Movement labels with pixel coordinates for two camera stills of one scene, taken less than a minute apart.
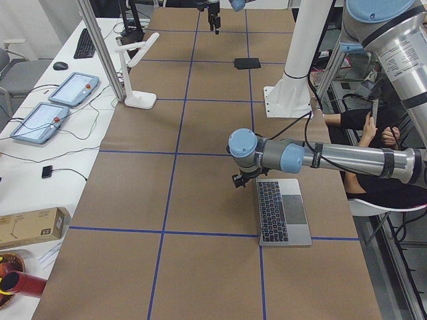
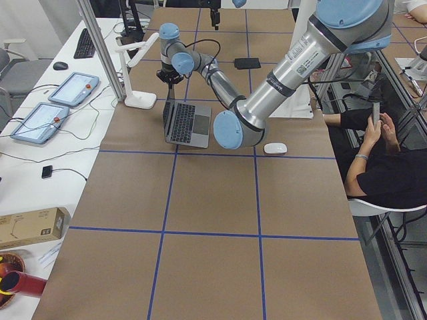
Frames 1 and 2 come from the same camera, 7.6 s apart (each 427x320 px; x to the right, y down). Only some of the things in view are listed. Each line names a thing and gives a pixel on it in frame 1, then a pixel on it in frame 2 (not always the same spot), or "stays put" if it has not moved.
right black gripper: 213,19 stays put
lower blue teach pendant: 41,123 stays put
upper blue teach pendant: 74,89 stays put
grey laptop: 282,217 → 187,124
